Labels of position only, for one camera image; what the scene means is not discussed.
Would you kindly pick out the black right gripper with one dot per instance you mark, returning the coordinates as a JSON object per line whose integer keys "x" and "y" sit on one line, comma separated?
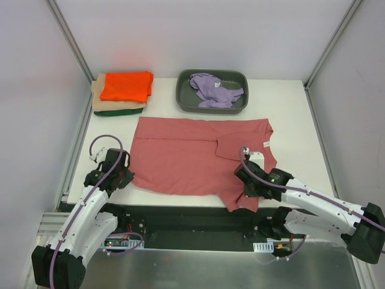
{"x": 251, "y": 186}

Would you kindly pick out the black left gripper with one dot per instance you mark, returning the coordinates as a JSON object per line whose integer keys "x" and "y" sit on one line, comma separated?
{"x": 121, "y": 179}

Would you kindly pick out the pink t shirt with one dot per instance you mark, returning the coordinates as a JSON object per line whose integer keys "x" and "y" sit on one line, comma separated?
{"x": 198, "y": 157}

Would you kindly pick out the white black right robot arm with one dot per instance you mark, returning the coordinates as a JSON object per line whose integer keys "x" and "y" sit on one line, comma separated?
{"x": 306, "y": 211}

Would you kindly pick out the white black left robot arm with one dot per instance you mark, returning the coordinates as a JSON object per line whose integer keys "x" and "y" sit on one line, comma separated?
{"x": 63, "y": 261}

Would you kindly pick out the dark green folded t shirt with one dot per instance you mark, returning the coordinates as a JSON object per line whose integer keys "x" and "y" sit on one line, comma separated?
{"x": 116, "y": 113}

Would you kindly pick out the beige folded t shirt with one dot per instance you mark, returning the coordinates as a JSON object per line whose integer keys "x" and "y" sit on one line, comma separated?
{"x": 98, "y": 105}

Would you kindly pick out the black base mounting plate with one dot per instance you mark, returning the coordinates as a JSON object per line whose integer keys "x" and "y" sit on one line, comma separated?
{"x": 194, "y": 228}

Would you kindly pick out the orange folded t shirt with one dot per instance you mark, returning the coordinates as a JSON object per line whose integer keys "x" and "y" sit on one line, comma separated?
{"x": 128, "y": 87}

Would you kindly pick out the dark green plastic bin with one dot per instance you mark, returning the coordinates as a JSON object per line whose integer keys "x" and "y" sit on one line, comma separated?
{"x": 188, "y": 101}

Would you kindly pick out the lavender crumpled t shirt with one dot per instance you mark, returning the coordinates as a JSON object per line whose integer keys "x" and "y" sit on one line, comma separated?
{"x": 212, "y": 93}

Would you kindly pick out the right white cable duct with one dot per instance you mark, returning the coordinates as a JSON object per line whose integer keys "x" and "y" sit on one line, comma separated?
{"x": 271, "y": 246}

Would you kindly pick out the white cable duct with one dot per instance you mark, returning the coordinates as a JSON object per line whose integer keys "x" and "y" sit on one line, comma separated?
{"x": 120, "y": 244}
{"x": 271, "y": 246}

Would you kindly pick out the left white cable duct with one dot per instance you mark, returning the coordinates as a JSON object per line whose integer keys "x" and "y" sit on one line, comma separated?
{"x": 120, "y": 244}

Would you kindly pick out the left aluminium frame post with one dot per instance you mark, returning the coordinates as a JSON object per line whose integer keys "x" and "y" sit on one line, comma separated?
{"x": 69, "y": 37}

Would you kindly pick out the aluminium frame post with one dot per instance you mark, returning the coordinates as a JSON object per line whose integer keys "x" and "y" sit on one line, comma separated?
{"x": 338, "y": 33}
{"x": 69, "y": 37}

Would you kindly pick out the right aluminium frame post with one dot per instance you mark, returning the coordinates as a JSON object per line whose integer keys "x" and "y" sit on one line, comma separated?
{"x": 338, "y": 33}

